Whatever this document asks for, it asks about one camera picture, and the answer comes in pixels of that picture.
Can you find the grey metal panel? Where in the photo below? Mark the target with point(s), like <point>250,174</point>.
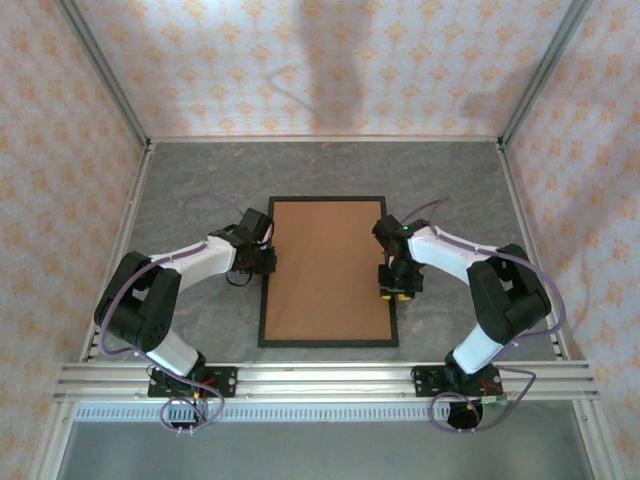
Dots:
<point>320,450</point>

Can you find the aluminium side rail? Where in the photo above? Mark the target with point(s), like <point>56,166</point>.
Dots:
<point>141,170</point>
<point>509,170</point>

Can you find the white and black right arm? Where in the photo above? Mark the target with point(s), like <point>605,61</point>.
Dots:
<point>440,250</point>

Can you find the aluminium mounting rail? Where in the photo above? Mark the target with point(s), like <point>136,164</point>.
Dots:
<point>325,382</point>

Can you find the aluminium table edge rail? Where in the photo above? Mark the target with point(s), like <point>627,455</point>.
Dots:
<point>325,138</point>

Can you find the black picture frame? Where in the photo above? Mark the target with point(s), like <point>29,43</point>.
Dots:
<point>325,344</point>

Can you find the aluminium corner post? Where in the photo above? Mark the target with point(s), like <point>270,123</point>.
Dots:
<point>542,70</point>
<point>106,70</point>

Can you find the brown frame backing board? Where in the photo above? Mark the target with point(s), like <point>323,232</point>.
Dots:
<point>325,270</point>

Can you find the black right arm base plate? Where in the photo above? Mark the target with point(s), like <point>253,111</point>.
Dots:
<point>425,380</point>

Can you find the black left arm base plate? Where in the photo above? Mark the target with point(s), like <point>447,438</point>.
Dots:
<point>222,380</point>

